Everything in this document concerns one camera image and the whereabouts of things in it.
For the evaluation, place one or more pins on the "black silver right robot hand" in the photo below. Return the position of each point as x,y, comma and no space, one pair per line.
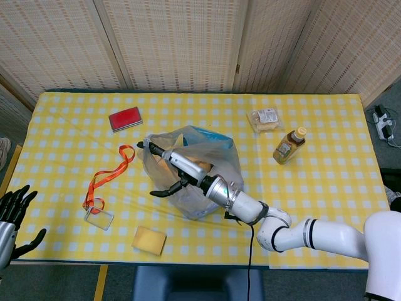
186,166

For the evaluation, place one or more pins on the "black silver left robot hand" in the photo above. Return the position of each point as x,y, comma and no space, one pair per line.
7,238

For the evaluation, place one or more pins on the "transparent plastic bag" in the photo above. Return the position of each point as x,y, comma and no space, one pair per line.
219,150

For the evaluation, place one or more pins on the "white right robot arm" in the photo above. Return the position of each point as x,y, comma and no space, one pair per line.
313,233

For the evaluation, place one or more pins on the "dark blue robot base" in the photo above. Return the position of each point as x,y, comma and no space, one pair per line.
197,283

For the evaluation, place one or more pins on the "yellow orange snack pouch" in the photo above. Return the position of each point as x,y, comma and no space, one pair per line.
164,174

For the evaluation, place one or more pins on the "blue carton box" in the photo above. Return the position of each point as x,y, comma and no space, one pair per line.
216,135

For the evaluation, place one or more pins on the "red card case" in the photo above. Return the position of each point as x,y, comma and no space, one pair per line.
124,118

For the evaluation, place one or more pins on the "yellow sponge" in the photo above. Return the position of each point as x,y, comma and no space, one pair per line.
148,239

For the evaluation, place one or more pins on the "wrapped bread snack pack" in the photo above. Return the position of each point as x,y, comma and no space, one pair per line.
265,120

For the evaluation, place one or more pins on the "clear badge holder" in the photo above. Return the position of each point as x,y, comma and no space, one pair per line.
99,217

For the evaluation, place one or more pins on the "yellow cap tea bottle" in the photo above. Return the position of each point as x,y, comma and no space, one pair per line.
288,145

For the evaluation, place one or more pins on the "woven bamboo folding screen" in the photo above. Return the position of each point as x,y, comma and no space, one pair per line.
175,40

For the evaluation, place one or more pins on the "yellow white checked tablecloth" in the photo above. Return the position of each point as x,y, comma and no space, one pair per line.
313,188

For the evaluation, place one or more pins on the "white power strip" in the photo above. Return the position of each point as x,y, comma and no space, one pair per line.
383,123

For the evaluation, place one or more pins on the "grey sneaker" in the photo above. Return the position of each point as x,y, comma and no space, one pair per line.
393,196

